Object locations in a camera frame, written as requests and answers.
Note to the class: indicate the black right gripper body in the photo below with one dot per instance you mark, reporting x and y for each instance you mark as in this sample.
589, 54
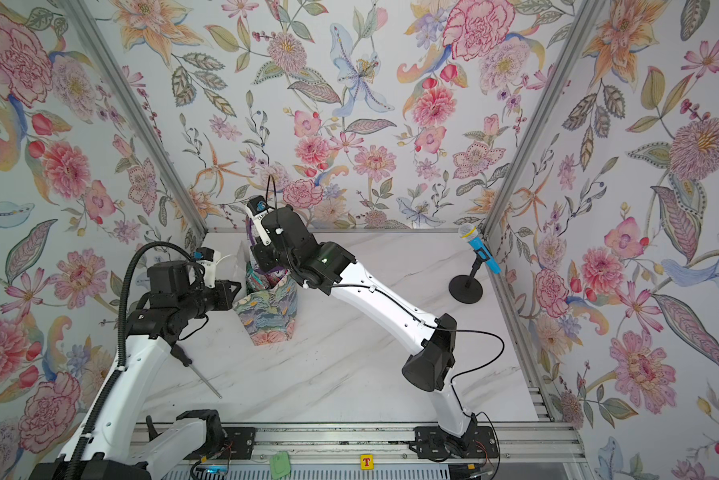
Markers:
268, 258

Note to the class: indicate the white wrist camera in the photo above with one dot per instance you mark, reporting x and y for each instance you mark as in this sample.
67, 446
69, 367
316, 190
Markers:
208, 259
257, 208

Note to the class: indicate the green Fox's candy bag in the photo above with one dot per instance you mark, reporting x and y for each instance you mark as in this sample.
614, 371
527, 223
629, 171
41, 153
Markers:
255, 280

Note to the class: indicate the pink purple Fox's candy bag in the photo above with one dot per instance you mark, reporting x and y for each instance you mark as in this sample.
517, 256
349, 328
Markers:
275, 276

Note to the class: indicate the green tag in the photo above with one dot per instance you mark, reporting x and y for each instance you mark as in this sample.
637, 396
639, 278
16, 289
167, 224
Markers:
279, 465

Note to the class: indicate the floral white paper bag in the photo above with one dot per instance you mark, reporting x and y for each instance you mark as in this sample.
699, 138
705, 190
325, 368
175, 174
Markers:
268, 317

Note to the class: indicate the black handled screwdriver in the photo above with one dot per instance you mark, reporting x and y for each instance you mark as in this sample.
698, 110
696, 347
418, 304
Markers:
200, 375

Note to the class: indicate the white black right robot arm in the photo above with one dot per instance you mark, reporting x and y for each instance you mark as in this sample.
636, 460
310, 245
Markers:
429, 340

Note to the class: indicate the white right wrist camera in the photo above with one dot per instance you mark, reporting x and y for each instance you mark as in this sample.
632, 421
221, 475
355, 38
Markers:
257, 208

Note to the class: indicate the purple snack packet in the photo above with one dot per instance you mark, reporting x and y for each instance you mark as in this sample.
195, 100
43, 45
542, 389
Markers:
250, 233

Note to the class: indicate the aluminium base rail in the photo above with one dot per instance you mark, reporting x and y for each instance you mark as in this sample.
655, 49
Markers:
388, 443

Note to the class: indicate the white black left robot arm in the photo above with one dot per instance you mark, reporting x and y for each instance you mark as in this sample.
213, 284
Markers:
100, 447

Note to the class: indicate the blue microphone on black stand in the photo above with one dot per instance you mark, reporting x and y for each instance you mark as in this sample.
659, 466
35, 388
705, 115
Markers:
466, 288

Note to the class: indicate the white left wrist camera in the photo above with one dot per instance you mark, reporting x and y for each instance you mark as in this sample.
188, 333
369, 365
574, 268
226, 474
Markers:
208, 259

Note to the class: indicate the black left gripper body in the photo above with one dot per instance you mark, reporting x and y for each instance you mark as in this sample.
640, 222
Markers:
203, 300

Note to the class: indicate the yellow T label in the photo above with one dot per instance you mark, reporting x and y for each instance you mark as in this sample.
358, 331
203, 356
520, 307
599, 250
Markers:
367, 462

